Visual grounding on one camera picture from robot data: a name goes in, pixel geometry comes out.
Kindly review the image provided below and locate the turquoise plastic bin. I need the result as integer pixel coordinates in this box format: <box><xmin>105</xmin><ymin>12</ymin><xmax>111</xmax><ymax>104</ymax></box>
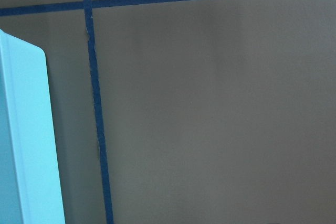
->
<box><xmin>1</xmin><ymin>33</ymin><xmax>65</xmax><ymax>223</ymax></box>

